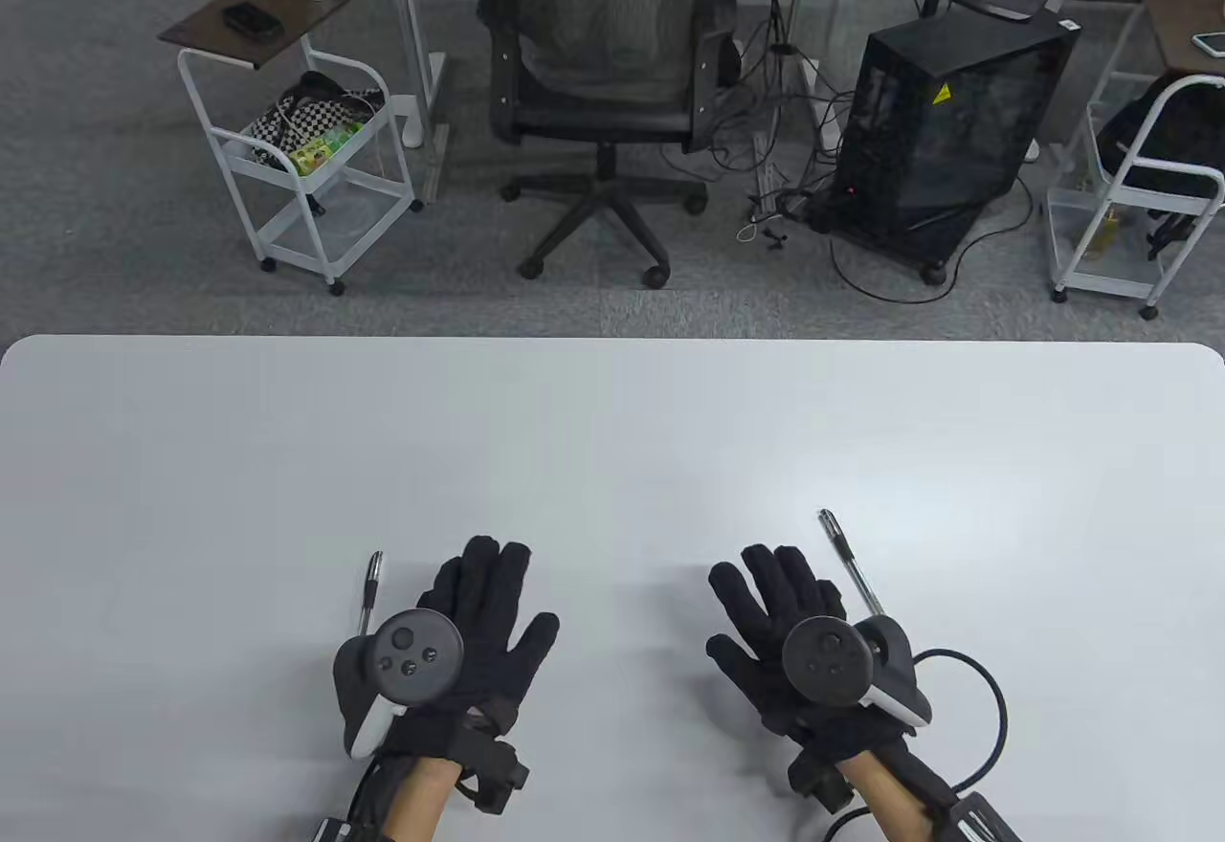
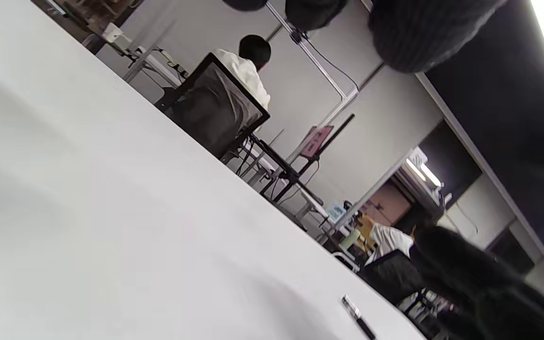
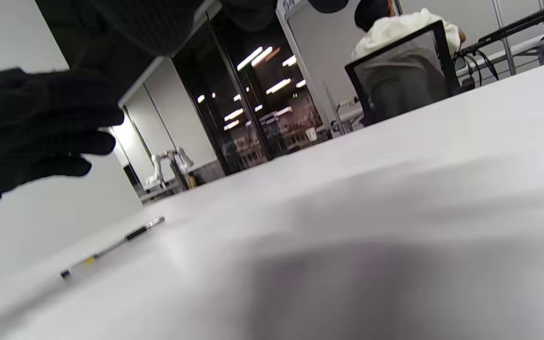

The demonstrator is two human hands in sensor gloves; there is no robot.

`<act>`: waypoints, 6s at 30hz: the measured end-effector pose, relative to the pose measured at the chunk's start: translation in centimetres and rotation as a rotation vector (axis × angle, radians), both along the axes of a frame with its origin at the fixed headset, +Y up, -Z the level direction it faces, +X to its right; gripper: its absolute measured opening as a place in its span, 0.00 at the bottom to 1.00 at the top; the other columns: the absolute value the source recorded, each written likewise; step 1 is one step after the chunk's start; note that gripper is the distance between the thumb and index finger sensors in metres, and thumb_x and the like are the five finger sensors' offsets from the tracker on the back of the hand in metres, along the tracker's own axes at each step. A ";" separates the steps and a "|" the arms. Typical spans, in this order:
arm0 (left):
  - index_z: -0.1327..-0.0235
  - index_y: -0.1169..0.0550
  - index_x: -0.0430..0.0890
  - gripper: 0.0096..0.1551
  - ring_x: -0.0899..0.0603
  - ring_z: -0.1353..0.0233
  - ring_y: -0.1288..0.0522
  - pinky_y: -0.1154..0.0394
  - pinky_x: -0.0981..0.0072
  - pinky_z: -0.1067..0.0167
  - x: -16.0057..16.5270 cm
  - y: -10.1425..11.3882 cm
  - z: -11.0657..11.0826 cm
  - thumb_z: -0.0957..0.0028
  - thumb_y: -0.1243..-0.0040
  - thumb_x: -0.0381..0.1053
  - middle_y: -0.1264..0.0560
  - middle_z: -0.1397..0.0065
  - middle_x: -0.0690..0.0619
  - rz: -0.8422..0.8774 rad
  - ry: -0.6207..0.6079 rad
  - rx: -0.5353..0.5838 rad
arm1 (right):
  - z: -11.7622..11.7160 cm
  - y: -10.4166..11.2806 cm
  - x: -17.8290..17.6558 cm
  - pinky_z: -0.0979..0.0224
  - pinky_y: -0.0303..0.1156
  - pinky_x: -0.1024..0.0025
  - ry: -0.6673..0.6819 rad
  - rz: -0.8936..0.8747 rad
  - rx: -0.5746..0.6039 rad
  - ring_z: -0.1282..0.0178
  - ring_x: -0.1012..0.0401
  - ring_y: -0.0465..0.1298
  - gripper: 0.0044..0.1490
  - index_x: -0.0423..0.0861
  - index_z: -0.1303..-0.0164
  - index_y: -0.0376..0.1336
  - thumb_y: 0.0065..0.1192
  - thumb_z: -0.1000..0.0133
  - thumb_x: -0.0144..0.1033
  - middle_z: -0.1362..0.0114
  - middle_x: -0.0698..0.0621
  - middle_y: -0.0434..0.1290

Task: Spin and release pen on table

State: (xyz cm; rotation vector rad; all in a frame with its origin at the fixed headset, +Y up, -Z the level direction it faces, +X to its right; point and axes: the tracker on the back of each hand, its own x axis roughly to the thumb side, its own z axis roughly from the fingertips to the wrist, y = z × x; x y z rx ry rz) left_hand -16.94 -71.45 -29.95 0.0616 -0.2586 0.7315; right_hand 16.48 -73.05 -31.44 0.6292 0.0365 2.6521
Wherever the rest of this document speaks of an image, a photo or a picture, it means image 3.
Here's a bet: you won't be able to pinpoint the person's right hand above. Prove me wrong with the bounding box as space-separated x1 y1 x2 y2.
0 0 205 272

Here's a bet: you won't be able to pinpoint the clear pen with yellow mark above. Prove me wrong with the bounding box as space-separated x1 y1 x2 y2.
59 216 166 280

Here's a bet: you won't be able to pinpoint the white table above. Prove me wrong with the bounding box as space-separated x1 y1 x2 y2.
0 56 544 340

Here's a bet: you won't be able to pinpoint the black mesh office chair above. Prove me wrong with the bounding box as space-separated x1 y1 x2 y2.
345 20 462 127

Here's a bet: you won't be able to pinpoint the black desk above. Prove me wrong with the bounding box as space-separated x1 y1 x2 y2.
460 0 544 57

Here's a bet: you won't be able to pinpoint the black hanging desk cables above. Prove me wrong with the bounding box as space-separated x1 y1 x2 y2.
455 47 500 89

